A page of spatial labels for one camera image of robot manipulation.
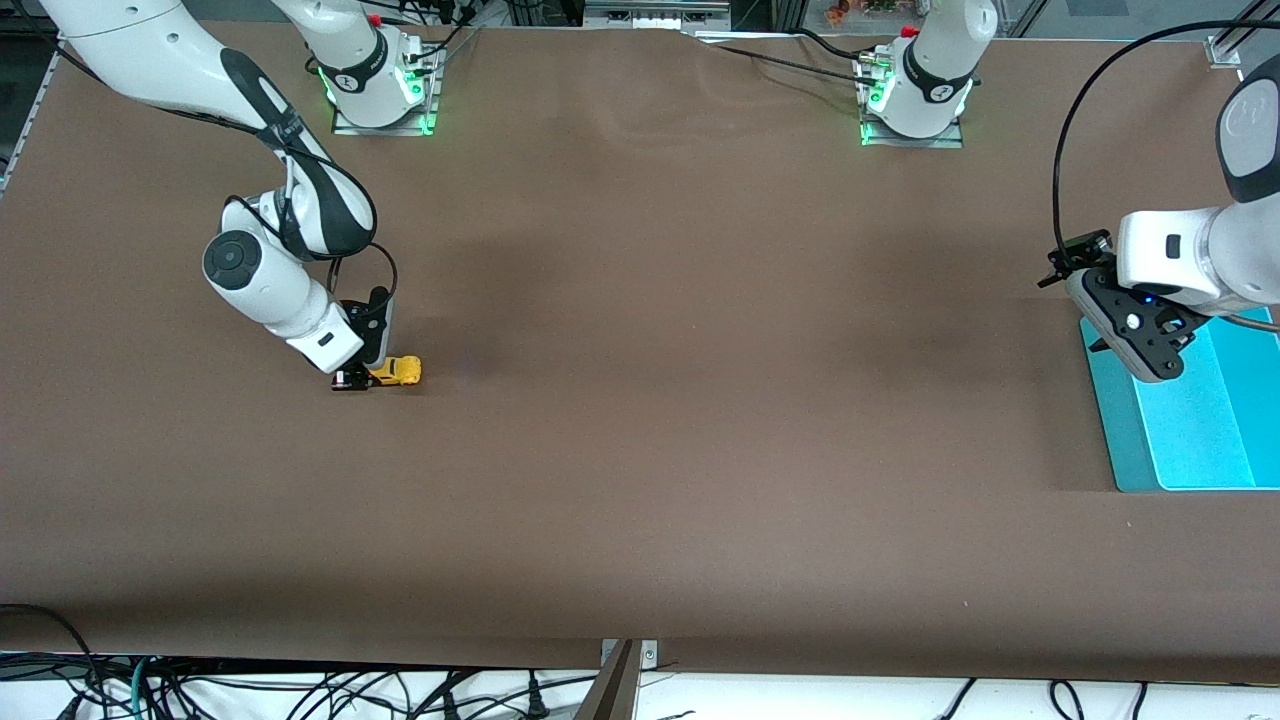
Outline yellow beetle toy car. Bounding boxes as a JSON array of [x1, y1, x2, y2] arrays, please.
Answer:
[[366, 356, 423, 389]]

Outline teal plastic bin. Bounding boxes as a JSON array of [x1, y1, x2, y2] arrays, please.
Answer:
[[1080, 305, 1280, 493]]

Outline brown table cover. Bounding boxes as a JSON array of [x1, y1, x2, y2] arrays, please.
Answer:
[[0, 18, 1280, 686]]

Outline silver device behind table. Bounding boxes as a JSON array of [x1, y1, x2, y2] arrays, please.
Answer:
[[583, 0, 736, 33]]

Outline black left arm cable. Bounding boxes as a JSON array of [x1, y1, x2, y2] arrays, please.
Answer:
[[1052, 20, 1280, 256]]

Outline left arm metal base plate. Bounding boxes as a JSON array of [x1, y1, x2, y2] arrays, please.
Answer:
[[858, 55, 967, 150]]

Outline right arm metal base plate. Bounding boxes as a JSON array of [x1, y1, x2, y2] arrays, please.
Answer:
[[332, 45, 442, 137]]

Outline aluminium frame profile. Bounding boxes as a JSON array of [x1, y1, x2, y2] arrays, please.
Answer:
[[1205, 0, 1280, 71]]

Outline black cables at arm base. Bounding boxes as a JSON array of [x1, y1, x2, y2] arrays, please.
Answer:
[[395, 0, 481, 71]]

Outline black cable on table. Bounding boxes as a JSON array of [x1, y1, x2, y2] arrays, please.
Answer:
[[700, 28, 886, 89]]

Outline tangled black floor cables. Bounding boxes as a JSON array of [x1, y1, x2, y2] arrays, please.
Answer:
[[0, 603, 601, 720]]

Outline small metal table bracket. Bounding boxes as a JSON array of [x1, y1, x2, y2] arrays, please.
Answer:
[[600, 638, 661, 671]]

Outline dark metal post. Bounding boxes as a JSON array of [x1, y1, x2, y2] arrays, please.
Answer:
[[573, 640, 643, 720]]

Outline loose black floor cables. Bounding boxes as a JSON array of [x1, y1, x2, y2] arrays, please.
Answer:
[[935, 678, 1151, 720]]

